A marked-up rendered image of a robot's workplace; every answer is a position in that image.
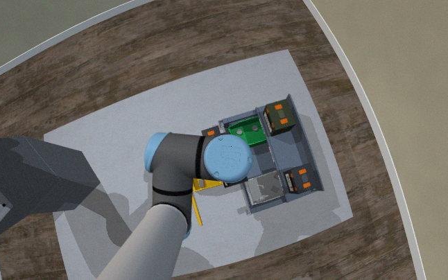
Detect green open bin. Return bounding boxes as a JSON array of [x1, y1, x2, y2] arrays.
[[229, 116, 267, 147]]

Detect grey open bin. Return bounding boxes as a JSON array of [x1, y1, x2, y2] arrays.
[[245, 170, 284, 204]]

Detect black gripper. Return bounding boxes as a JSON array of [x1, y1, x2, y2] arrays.
[[223, 176, 248, 188]]

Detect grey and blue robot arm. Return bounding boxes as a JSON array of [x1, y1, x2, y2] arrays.
[[96, 131, 253, 280]]

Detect yellow bin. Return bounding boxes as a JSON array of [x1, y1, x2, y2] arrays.
[[193, 179, 223, 191]]

